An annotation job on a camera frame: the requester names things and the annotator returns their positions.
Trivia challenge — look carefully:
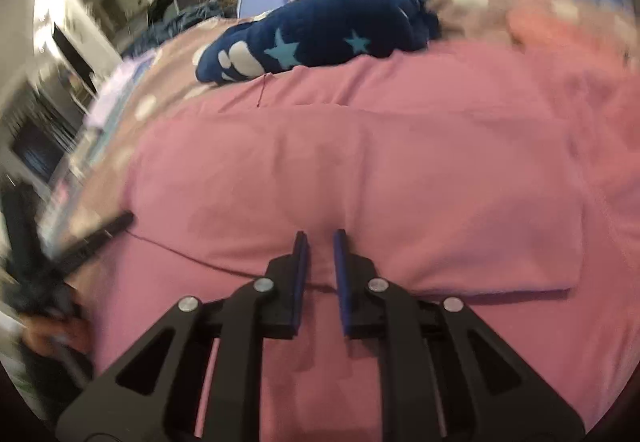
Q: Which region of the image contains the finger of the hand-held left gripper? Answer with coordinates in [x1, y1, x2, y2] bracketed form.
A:
[50, 212, 136, 275]

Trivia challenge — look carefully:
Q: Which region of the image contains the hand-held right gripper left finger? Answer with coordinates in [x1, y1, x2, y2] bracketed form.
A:
[55, 231, 311, 442]

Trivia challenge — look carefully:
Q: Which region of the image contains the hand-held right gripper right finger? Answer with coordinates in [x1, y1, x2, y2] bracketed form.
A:
[333, 229, 587, 442]

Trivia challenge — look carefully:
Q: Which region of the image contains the pink shirt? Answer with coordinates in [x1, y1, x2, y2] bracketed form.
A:
[90, 42, 640, 442]

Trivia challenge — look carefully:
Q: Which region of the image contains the person's left hand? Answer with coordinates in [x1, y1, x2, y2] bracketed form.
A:
[20, 315, 93, 358]

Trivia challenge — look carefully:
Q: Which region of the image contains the lavender cloth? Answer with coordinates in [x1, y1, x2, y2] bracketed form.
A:
[85, 50, 156, 128]

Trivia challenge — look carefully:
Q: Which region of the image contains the pink polka dot blanket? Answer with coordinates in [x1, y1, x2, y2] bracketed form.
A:
[50, 0, 640, 248]

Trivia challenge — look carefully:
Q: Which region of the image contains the dark patterned cloth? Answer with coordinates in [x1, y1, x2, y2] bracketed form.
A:
[127, 0, 223, 56]

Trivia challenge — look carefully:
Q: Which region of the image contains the white dresser with mirror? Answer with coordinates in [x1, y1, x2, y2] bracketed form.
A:
[30, 0, 153, 98]

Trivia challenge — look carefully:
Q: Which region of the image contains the navy star print garment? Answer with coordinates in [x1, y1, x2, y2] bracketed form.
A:
[195, 0, 443, 86]

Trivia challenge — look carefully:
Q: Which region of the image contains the salmon folded garment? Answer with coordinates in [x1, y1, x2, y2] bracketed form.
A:
[505, 5, 640, 56]

